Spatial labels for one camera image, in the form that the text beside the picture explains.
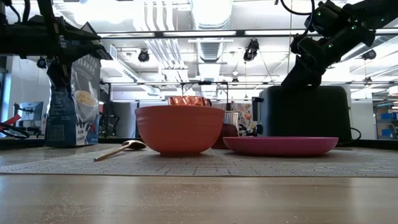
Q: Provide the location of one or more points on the blue Frosted Flakes cereal box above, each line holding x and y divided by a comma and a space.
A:
84, 118

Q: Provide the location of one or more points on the shiny red foil bag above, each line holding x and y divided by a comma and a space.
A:
189, 100

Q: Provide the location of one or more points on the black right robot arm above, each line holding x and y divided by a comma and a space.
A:
342, 18

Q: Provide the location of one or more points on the orange bowl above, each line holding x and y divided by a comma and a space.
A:
178, 130

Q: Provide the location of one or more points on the person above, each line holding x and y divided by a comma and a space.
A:
245, 118

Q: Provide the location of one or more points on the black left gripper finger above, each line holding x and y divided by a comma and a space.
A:
77, 52
79, 35

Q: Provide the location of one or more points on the black overhead frame bar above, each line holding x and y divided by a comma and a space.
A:
202, 33

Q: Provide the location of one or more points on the black table edge rail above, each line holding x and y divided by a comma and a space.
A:
18, 141

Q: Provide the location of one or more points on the black overhead camera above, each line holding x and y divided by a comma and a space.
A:
251, 49

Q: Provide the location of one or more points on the wooden spoon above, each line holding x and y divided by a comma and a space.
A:
124, 147

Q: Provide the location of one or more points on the grey woven placemat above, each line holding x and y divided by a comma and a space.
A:
199, 165

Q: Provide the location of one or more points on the storage shelf with blue bins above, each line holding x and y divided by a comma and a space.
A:
387, 121

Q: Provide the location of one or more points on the black background stand frame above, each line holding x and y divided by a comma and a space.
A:
205, 83

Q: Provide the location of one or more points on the small black ceiling camera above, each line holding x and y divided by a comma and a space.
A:
143, 56
41, 62

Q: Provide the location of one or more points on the silver ventilation duct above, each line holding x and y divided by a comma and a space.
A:
211, 25

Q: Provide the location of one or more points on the pink plate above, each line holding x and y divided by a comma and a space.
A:
280, 146

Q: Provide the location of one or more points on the black toaster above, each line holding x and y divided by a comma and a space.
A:
304, 112

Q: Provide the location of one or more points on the red apple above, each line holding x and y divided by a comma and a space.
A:
228, 130

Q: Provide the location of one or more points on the computer monitor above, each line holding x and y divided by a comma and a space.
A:
31, 111

